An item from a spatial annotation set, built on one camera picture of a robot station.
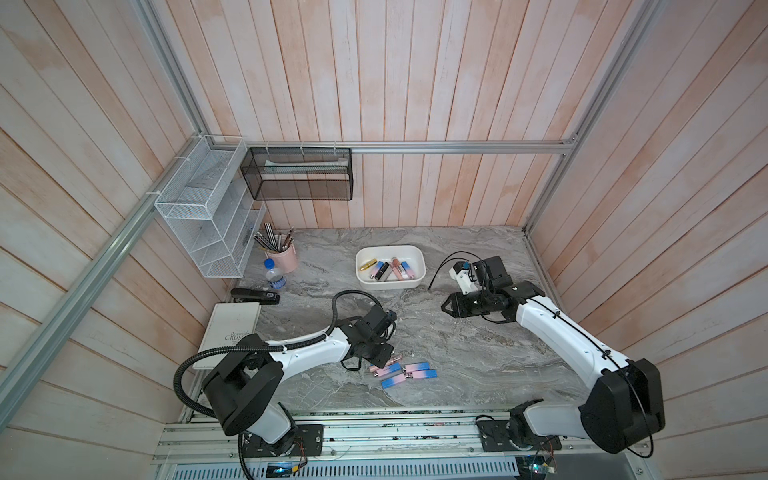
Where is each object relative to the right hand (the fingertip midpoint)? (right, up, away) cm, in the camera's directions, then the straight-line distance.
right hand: (447, 304), depth 84 cm
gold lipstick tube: (-23, +11, +23) cm, 35 cm away
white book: (-68, -8, +9) cm, 69 cm away
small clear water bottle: (-54, +7, +12) cm, 56 cm away
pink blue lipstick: (-8, -19, +1) cm, 20 cm away
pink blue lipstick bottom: (-16, -21, -2) cm, 26 cm away
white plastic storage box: (-6, +14, +25) cm, 29 cm away
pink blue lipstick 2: (-7, -20, -1) cm, 21 cm away
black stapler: (-63, +1, +13) cm, 65 cm away
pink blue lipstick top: (-21, +9, +23) cm, 32 cm away
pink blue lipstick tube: (-9, +9, +23) cm, 26 cm away
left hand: (-19, -16, +1) cm, 25 cm away
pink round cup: (-52, +13, +19) cm, 57 cm away
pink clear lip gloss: (-13, +11, +24) cm, 30 cm away
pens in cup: (-57, +19, +19) cm, 63 cm away
